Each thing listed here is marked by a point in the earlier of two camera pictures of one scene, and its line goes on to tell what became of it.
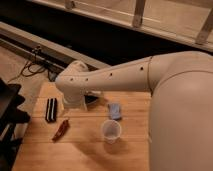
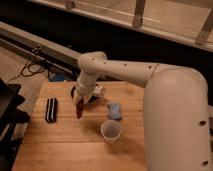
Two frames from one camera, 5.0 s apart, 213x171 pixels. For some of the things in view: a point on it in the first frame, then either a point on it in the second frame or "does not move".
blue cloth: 115,110 does not move
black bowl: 89,99 does not move
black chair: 10,116 does not move
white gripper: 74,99 → 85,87
